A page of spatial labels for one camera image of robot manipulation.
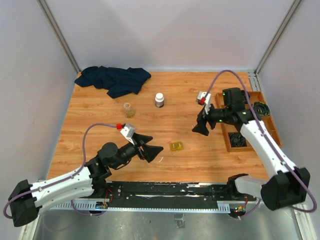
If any left aluminium frame post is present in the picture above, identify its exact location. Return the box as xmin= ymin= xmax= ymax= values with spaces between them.
xmin=36 ymin=0 xmax=80 ymax=73

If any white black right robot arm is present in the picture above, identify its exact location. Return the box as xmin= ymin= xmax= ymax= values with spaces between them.
xmin=192 ymin=87 xmax=310 ymax=211

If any aluminium frame post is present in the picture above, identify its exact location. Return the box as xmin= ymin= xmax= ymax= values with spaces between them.
xmin=254 ymin=0 xmax=304 ymax=76
xmin=36 ymin=0 xmax=80 ymax=73

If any blue yellow rolled tie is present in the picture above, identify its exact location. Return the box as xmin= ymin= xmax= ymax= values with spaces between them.
xmin=252 ymin=101 xmax=270 ymax=117

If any dark navy crumpled cloth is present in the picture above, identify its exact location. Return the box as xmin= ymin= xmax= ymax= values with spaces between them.
xmin=74 ymin=66 xmax=152 ymax=99

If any white slotted cable duct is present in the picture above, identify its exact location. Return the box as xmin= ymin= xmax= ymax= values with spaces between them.
xmin=51 ymin=198 xmax=231 ymax=214

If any yellow translucent pill organizer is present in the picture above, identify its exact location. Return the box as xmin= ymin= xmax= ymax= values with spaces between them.
xmin=169 ymin=141 xmax=184 ymax=151

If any dark patterned rolled tie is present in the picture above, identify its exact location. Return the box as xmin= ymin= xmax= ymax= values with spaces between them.
xmin=228 ymin=132 xmax=247 ymax=148

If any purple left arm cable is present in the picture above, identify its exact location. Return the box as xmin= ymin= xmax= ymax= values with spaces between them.
xmin=2 ymin=122 xmax=123 ymax=220

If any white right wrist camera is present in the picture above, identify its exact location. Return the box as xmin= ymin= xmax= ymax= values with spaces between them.
xmin=196 ymin=91 xmax=212 ymax=114

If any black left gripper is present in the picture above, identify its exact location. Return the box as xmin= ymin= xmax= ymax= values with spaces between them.
xmin=111 ymin=132 xmax=164 ymax=169

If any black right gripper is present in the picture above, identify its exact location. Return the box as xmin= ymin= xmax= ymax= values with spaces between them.
xmin=192 ymin=100 xmax=231 ymax=136

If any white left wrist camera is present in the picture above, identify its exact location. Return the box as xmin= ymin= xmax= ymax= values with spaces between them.
xmin=120 ymin=123 xmax=136 ymax=145

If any brown wooden compartment tray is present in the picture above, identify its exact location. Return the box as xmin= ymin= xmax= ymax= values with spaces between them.
xmin=221 ymin=91 xmax=282 ymax=152

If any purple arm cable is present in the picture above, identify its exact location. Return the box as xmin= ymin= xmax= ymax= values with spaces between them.
xmin=2 ymin=122 xmax=123 ymax=220
xmin=199 ymin=69 xmax=318 ymax=221

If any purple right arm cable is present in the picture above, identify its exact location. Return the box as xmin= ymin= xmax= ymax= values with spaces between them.
xmin=199 ymin=69 xmax=318 ymax=221

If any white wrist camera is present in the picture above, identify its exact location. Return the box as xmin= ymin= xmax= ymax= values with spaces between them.
xmin=196 ymin=91 xmax=212 ymax=114
xmin=120 ymin=123 xmax=136 ymax=145

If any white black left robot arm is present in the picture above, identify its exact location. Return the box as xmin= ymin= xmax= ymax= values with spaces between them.
xmin=7 ymin=133 xmax=164 ymax=227

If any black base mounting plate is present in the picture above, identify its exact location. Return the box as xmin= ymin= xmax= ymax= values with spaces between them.
xmin=87 ymin=181 xmax=256 ymax=206

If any white capped pill bottle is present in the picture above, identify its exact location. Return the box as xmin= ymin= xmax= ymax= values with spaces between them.
xmin=154 ymin=92 xmax=165 ymax=108

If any right aluminium frame post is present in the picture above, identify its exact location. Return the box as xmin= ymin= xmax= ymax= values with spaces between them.
xmin=254 ymin=0 xmax=304 ymax=76

